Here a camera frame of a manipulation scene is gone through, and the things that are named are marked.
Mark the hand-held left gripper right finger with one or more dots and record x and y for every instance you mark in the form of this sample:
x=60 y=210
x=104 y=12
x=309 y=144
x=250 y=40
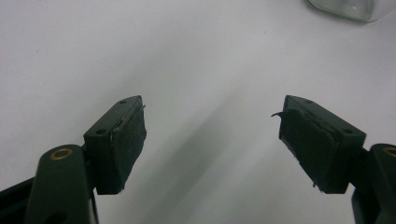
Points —
x=317 y=149

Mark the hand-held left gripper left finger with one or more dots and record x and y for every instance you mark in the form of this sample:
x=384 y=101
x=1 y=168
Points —
x=115 y=149

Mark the clear glass container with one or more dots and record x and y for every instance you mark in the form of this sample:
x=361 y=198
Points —
x=350 y=9

